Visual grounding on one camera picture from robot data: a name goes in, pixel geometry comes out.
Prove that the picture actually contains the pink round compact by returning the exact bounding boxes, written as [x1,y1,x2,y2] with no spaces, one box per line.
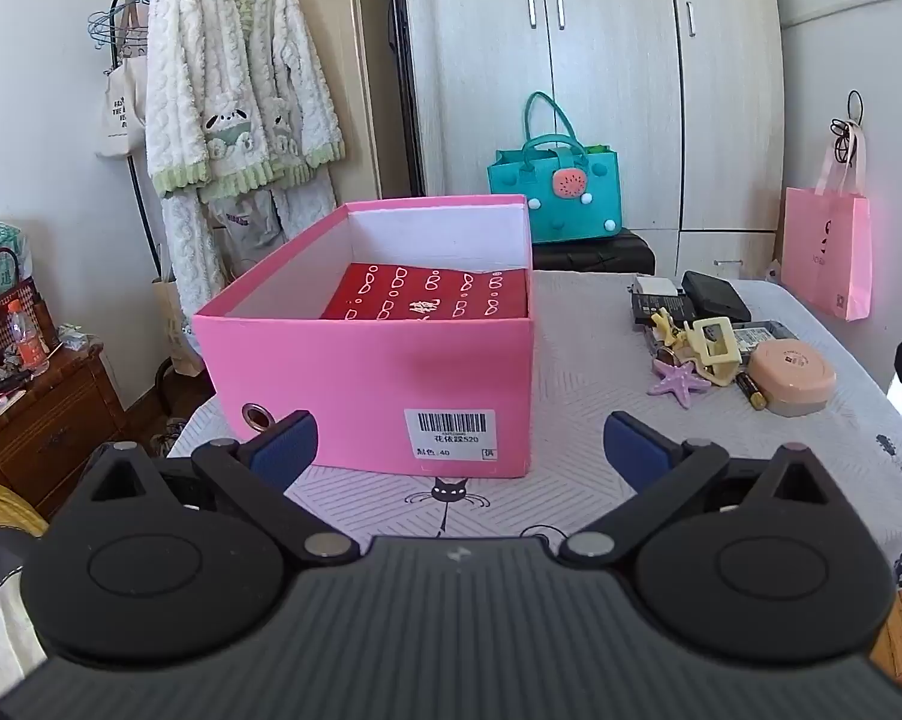
[747,339,837,417]

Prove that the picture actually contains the black suitcase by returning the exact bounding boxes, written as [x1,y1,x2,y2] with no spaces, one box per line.
[532,229,658,276]

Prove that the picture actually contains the red patterned flat box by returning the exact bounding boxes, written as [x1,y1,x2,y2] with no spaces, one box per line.
[320,262,531,322]

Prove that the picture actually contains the orange drink bottle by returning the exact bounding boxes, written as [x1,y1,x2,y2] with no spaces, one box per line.
[8,298,51,377]

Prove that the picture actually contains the wooden nightstand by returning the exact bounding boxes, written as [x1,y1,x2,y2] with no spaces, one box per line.
[0,345,126,518]

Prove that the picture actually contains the black metal stand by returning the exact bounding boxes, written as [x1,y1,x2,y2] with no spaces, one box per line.
[386,0,427,196]

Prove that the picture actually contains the black rectangular case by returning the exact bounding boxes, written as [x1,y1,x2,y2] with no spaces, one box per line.
[681,270,752,323]

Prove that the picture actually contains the plaid handbag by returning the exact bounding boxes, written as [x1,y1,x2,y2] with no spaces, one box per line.
[0,247,51,350]

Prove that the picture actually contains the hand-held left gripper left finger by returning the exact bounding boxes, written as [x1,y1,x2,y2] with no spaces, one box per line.
[68,411,362,565]

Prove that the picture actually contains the grey printed garment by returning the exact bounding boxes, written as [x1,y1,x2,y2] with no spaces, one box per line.
[203,187,283,278]

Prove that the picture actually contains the black hair ties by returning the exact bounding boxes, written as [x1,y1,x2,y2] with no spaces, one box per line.
[832,90,866,164]

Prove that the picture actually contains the plain brown paper bag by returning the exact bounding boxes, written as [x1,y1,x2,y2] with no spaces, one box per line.
[151,274,205,376]

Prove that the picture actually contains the white fluffy robe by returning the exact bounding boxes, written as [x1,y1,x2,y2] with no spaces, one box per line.
[145,0,345,196]

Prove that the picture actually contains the black power bank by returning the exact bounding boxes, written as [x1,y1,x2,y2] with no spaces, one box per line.
[631,292,696,327]

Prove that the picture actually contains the teal felt handbag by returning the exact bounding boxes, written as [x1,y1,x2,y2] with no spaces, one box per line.
[487,91,623,245]

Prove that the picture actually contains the white wardrobe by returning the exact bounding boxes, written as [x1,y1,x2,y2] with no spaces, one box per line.
[391,0,786,282]

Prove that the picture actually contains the purple starfish hair clip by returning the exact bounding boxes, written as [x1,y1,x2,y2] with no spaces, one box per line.
[648,358,711,410]

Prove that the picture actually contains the pink paper shopping bag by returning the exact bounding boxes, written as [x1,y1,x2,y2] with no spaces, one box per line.
[781,131,872,323]

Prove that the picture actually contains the blue wire hangers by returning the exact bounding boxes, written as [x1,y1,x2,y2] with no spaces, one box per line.
[87,4,133,50]

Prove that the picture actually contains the yellow starfish hair clip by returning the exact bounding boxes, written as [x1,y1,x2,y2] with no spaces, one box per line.
[650,307,688,346]

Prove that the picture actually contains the white canvas tote bag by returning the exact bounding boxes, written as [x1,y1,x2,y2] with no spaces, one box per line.
[95,0,152,160]

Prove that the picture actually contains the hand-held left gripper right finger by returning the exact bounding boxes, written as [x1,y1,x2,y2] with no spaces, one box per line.
[557,411,843,567]

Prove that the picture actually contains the cream hair claw clip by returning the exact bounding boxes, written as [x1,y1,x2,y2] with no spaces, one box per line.
[679,317,743,387]

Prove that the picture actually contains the pink cardboard box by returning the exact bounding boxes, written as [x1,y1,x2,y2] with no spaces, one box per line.
[191,193,536,478]

